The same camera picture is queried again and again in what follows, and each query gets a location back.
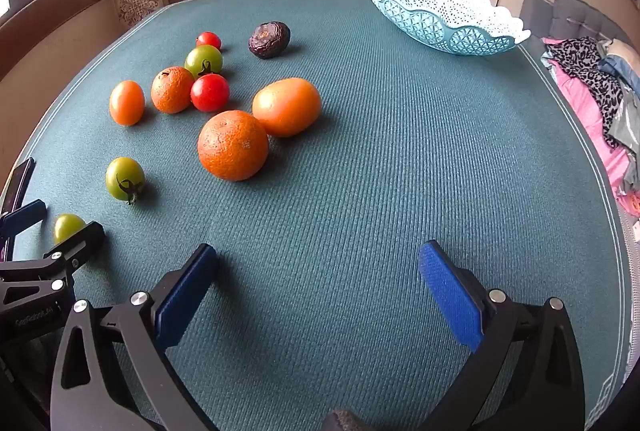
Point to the small green tomato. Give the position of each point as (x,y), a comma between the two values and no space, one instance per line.
(66,226)

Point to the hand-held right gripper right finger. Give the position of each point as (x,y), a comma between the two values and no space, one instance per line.
(450,296)

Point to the pile of clothes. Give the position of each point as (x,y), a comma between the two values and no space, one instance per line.
(580,106)

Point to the light blue cloth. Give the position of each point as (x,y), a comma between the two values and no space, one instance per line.
(622,68)

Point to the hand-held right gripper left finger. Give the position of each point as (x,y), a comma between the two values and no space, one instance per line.
(185,296)

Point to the white cloth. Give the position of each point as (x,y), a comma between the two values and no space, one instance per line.
(625,48)

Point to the small marked mandarin orange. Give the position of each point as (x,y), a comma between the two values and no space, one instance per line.
(172,91)

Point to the dark wrinkled dried fruit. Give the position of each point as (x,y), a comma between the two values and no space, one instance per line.
(269,40)

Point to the large orange tomato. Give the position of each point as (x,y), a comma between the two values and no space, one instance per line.
(287,107)

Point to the large green tomato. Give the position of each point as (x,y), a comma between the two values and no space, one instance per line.
(202,58)

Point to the oval orange tomato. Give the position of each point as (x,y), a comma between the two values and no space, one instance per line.
(127,103)

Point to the light blue plastic basket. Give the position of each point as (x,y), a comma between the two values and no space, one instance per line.
(440,18)

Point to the large mandarin orange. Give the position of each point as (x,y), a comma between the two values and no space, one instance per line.
(233,146)

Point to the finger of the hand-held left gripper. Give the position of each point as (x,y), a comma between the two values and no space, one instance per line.
(82,241)
(22,218)

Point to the small red cherry tomato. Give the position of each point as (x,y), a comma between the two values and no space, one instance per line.
(208,40)

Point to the green tomato with stem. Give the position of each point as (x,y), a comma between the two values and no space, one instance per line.
(122,176)

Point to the silver grey cloth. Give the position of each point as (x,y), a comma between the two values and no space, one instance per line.
(625,116)

